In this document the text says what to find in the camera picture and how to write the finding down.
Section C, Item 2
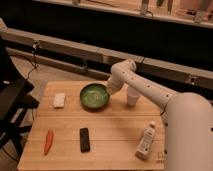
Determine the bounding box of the green ceramic bowl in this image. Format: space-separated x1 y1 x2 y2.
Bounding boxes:
80 83 110 109

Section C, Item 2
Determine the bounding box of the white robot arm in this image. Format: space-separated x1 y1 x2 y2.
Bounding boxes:
107 60 213 171

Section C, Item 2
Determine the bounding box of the white paper cup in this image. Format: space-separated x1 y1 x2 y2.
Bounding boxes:
127 86 140 106

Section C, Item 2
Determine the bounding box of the white sponge block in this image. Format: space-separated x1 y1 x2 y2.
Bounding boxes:
53 93 66 108

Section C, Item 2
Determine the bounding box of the black remote control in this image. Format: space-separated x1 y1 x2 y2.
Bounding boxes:
80 128 90 153

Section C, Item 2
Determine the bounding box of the white plastic bottle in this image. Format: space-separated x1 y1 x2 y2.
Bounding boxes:
135 121 156 160

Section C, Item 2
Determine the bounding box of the orange carrot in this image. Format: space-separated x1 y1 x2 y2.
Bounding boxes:
44 130 54 156

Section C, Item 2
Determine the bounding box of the black office chair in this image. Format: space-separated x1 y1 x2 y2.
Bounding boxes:
0 36 39 156

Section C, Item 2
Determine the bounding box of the black hanging cable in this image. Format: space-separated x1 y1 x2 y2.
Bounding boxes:
25 41 40 81

